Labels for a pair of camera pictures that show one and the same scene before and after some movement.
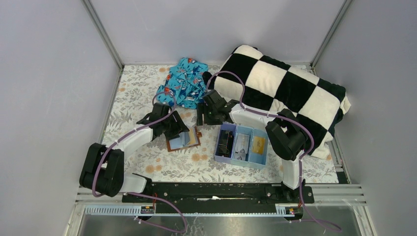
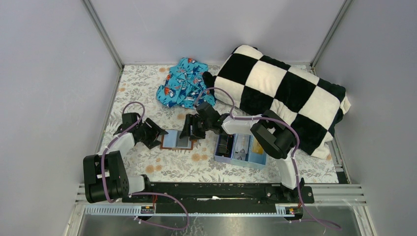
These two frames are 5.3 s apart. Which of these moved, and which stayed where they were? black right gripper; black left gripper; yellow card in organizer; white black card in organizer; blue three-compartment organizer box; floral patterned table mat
Moved: black left gripper; black right gripper
Stayed: blue three-compartment organizer box; yellow card in organizer; white black card in organizer; floral patterned table mat
